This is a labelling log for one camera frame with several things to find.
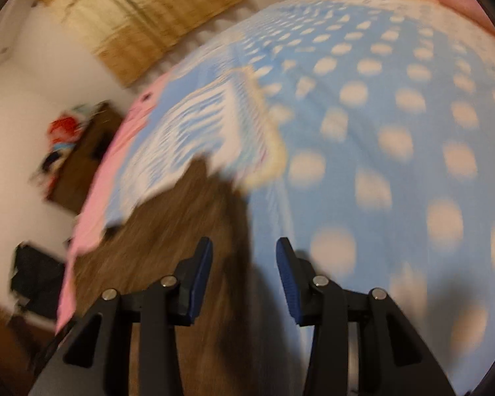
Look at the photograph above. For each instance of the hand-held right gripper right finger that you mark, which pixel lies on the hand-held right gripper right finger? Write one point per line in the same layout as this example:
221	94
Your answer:
289	286

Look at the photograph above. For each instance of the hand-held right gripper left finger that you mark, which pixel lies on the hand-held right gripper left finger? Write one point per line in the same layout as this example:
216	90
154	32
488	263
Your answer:
201	282

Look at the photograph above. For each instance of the brown knit sweater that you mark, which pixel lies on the brown knit sweater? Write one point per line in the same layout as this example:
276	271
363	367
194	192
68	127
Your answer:
169	235

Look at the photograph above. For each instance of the black bag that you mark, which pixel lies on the black bag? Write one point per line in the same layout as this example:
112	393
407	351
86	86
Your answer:
37	276

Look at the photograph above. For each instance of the brown wooden desk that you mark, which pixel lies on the brown wooden desk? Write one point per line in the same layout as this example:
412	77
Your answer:
82	165

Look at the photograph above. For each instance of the blue polka dot bedsheet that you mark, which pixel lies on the blue polka dot bedsheet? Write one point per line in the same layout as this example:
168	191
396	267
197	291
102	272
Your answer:
396	111

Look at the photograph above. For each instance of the red gift box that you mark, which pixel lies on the red gift box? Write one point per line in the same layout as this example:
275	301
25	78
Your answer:
64	126

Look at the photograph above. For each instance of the beige patterned window curtain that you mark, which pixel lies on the beige patterned window curtain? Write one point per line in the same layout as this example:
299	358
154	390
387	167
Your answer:
148	16

